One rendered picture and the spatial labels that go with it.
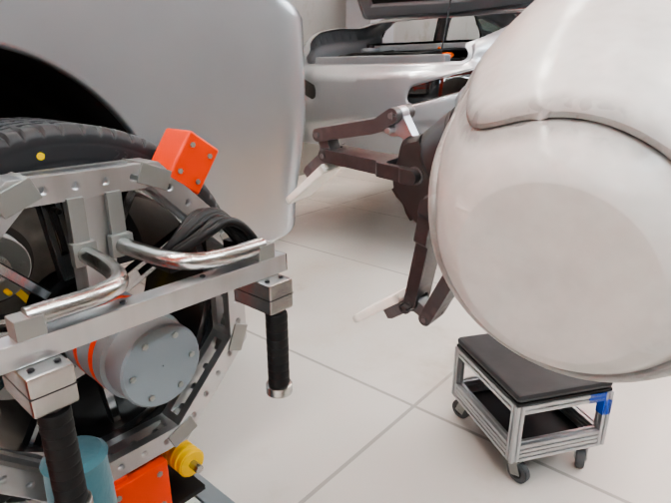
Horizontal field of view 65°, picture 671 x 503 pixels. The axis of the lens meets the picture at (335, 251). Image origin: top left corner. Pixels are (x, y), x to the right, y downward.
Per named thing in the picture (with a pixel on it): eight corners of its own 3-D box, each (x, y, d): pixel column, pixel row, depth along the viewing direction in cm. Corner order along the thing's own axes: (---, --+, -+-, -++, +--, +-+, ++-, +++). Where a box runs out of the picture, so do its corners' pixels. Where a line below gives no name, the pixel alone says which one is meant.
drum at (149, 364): (139, 344, 97) (129, 273, 92) (208, 387, 84) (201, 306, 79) (60, 375, 87) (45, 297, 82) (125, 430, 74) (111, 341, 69)
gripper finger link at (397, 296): (415, 281, 49) (419, 288, 49) (369, 304, 54) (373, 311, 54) (395, 294, 47) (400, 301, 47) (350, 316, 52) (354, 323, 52)
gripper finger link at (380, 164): (414, 190, 41) (415, 172, 40) (313, 163, 48) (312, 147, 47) (441, 178, 44) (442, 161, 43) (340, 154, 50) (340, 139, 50)
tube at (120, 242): (203, 235, 95) (198, 176, 92) (275, 257, 83) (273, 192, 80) (109, 258, 83) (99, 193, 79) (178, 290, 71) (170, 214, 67)
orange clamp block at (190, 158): (175, 190, 97) (195, 146, 98) (200, 196, 92) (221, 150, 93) (144, 172, 92) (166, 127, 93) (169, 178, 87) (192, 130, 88)
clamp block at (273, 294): (257, 291, 90) (255, 262, 88) (294, 306, 84) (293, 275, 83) (233, 300, 86) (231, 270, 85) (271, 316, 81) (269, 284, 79)
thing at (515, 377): (447, 412, 205) (453, 333, 194) (528, 397, 214) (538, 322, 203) (509, 491, 166) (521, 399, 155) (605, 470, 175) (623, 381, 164)
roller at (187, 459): (138, 414, 125) (135, 393, 124) (213, 473, 107) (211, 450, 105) (114, 426, 121) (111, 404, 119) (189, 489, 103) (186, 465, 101)
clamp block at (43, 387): (48, 372, 66) (41, 334, 64) (81, 400, 60) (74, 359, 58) (4, 390, 62) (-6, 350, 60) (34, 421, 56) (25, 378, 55)
